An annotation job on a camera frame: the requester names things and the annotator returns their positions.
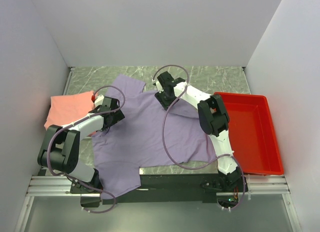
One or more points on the folded salmon pink t-shirt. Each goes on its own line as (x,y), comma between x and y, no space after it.
(65,109)

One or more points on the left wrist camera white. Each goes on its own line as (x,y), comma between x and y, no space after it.
(97,100)

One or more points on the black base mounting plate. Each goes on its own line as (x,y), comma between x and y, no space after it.
(181,188)

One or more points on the purple t-shirt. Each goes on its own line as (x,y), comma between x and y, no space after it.
(148,136)

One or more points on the aluminium rail frame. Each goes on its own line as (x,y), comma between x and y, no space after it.
(50,207)

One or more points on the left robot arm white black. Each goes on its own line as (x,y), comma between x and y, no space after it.
(62,143)

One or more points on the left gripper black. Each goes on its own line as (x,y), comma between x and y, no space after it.
(117,116)

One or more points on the red plastic bin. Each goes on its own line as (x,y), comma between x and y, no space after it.
(252,134)

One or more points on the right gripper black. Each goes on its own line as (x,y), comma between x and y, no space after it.
(159,96)

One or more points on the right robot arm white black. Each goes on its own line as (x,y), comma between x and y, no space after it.
(213,119)

